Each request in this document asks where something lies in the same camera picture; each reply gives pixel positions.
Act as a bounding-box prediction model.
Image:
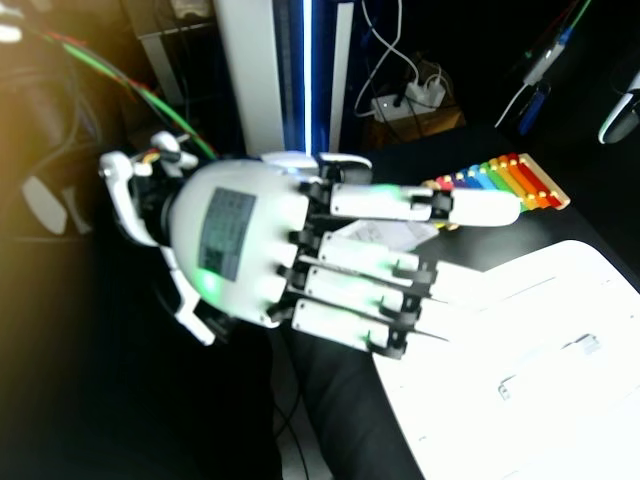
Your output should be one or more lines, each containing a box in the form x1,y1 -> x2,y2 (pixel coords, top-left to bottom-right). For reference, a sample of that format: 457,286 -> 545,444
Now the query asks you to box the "rainbow wooden toy xylophone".
422,152 -> 572,232

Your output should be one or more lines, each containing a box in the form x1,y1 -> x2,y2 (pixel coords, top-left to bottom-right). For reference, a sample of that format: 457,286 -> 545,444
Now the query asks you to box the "white table board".
372,238 -> 640,480

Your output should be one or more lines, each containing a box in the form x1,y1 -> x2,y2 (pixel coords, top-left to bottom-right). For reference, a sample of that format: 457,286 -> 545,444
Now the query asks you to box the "blue connector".
517,83 -> 551,136

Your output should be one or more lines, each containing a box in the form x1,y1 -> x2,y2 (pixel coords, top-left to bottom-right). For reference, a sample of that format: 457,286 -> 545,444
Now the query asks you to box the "brown cardboard box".
359,59 -> 467,151

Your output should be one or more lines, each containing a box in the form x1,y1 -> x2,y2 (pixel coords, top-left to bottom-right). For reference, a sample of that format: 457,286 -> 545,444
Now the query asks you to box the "white power strip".
369,92 -> 419,124

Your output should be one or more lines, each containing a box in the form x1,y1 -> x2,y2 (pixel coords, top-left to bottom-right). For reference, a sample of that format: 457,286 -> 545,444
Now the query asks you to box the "white column with blue light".
213,0 -> 357,161

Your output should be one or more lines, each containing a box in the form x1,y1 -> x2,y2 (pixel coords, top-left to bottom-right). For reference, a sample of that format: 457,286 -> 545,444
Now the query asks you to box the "grey metal rack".
124,0 -> 219,106

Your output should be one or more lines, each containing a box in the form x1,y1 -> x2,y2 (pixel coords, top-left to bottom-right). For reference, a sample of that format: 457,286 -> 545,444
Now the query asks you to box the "white inline cable adapter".
522,27 -> 576,87

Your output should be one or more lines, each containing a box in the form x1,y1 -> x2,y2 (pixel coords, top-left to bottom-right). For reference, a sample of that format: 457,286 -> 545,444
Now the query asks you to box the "thin green cable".
524,0 -> 594,59

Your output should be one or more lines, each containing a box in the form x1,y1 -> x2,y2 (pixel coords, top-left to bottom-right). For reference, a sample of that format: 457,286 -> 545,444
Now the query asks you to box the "white power cable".
353,0 -> 422,119

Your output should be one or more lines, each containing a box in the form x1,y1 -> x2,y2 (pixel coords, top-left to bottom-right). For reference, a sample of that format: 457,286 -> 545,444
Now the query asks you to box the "thin black cable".
272,389 -> 312,480

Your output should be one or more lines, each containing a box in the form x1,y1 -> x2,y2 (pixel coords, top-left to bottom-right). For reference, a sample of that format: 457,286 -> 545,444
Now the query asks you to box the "green cable with blue plug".
0,27 -> 219,160

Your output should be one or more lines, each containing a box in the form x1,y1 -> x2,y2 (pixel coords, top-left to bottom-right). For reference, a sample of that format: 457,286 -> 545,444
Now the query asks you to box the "red black twisted cable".
47,30 -> 156,104

